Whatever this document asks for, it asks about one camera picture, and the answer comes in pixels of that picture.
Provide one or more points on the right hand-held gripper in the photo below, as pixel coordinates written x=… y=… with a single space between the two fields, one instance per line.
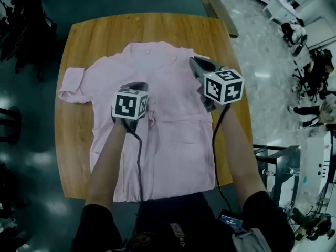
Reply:
x=223 y=88

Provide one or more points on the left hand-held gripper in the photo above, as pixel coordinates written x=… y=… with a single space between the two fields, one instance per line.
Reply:
x=126 y=104

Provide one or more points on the pink shirt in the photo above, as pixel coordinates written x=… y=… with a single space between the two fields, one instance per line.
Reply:
x=170 y=140

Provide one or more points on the person's right forearm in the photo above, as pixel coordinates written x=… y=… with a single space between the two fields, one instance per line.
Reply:
x=241 y=161

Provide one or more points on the person's left forearm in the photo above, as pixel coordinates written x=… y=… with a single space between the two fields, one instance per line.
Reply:
x=105 y=172

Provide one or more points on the dark wooden platform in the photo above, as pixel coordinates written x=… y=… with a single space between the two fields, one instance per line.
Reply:
x=218 y=6

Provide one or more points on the white cabinet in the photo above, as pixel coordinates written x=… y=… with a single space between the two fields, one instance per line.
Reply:
x=281 y=8

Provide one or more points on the black scooter with white cover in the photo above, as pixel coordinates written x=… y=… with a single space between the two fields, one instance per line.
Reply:
x=296 y=33

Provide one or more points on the black ergonomic chair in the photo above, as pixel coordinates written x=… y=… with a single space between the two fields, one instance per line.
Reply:
x=29 y=30

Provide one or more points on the person's black t-shirt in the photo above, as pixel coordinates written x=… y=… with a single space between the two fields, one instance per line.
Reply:
x=170 y=214

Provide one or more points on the clear plastic bottle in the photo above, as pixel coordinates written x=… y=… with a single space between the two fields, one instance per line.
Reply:
x=294 y=171

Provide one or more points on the white panel box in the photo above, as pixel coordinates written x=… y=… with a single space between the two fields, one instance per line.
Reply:
x=319 y=161

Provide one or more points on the black screen device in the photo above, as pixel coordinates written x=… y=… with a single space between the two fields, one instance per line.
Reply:
x=231 y=220

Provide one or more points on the black frame table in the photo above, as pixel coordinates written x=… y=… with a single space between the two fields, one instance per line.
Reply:
x=283 y=156

